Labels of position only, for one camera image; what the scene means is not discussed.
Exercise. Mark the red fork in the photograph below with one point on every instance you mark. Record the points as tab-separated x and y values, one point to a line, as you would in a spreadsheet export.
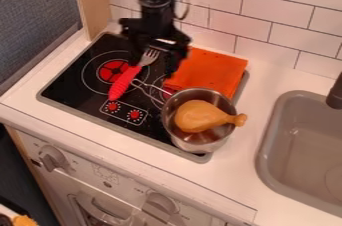
128	76

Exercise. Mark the orange cloth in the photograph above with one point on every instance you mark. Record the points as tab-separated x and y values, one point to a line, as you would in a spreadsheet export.
209	70

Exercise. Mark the toy sink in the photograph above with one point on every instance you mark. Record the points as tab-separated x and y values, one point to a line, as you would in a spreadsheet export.
302	156

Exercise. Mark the toy stove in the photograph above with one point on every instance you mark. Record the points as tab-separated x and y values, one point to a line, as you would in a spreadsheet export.
111	90

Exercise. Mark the silver pot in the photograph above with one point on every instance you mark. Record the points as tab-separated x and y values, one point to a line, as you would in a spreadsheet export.
200	126

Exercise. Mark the toy chicken drumstick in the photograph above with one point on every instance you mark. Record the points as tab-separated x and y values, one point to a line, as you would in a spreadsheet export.
205	116

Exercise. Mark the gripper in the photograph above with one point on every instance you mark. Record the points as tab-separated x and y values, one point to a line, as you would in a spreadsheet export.
153	30

